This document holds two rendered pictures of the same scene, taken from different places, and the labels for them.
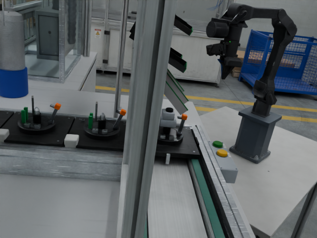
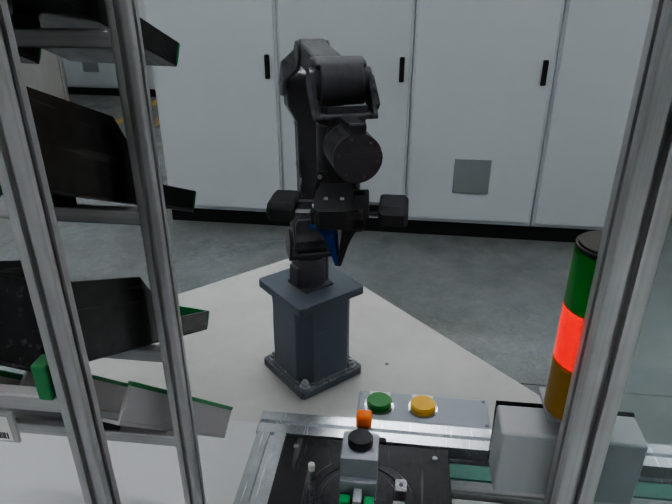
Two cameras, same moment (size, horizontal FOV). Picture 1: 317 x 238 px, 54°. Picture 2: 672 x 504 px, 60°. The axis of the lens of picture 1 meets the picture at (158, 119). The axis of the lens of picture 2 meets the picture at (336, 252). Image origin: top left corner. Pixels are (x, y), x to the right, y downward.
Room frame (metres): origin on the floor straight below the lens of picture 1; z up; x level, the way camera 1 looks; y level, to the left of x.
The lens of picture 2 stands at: (1.01, 0.49, 1.60)
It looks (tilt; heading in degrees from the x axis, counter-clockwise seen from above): 26 degrees down; 284
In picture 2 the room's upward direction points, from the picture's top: straight up
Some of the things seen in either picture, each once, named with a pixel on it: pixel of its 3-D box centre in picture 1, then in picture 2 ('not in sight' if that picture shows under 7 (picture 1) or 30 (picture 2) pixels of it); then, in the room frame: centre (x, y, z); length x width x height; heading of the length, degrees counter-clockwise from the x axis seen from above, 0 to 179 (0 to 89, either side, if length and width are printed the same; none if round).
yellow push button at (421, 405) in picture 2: (221, 153); (422, 407); (1.06, -0.26, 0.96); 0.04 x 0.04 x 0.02
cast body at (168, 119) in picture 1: (165, 116); (359, 464); (1.11, -0.03, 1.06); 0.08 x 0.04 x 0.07; 97
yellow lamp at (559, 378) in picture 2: not in sight; (579, 384); (0.91, 0.05, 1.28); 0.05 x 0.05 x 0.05
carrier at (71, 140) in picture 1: (102, 122); not in sight; (1.08, 0.22, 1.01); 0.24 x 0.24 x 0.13; 7
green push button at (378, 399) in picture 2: (217, 145); (379, 404); (1.12, -0.25, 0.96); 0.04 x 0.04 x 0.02
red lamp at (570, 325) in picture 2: not in sight; (590, 334); (0.91, 0.05, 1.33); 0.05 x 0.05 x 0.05
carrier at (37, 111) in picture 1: (36, 116); not in sight; (1.05, 0.46, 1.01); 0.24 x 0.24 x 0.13; 7
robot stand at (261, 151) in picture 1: (254, 133); (311, 326); (1.29, -0.45, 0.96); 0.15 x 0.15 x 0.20; 51
